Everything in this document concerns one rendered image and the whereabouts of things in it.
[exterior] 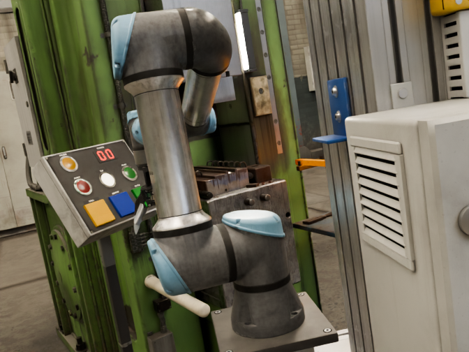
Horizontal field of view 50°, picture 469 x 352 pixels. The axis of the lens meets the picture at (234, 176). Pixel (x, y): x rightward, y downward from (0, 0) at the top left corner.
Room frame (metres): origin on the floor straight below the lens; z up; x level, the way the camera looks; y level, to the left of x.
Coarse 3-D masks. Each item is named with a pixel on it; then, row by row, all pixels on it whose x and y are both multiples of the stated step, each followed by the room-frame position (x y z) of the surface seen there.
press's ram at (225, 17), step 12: (144, 0) 2.05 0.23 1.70; (156, 0) 1.96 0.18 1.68; (168, 0) 1.94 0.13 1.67; (180, 0) 1.97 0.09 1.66; (192, 0) 1.99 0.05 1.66; (204, 0) 2.02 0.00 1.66; (216, 0) 2.05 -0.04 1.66; (228, 0) 2.08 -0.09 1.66; (216, 12) 2.04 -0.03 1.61; (228, 12) 2.07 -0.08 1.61; (228, 24) 2.07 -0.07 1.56; (228, 72) 2.06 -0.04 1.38; (240, 72) 2.08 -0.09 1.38
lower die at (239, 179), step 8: (232, 168) 2.04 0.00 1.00; (240, 168) 2.06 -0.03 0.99; (200, 176) 2.08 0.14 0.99; (208, 176) 2.02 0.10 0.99; (216, 176) 1.98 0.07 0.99; (224, 176) 2.00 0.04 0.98; (232, 176) 2.02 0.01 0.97; (240, 176) 2.04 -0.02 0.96; (200, 184) 1.99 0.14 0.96; (208, 184) 1.96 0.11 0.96; (216, 184) 1.98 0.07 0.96; (224, 184) 2.00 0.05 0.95; (232, 184) 2.02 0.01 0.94; (240, 184) 2.03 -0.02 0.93; (216, 192) 1.98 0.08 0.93; (224, 192) 1.99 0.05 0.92
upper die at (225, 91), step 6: (222, 78) 2.03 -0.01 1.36; (228, 78) 2.05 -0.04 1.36; (222, 84) 2.03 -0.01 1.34; (228, 84) 2.05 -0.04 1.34; (180, 90) 2.02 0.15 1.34; (222, 90) 2.03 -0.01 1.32; (228, 90) 2.04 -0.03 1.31; (180, 96) 2.03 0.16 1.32; (216, 96) 2.01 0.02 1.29; (222, 96) 2.03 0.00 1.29; (228, 96) 2.04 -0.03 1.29; (234, 96) 2.06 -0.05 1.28; (216, 102) 2.01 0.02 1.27
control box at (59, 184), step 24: (120, 144) 1.75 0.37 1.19; (48, 168) 1.48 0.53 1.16; (96, 168) 1.60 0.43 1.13; (120, 168) 1.67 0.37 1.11; (48, 192) 1.50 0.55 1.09; (72, 192) 1.48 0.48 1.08; (96, 192) 1.54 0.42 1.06; (120, 192) 1.60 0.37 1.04; (72, 216) 1.45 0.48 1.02; (144, 216) 1.63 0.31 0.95
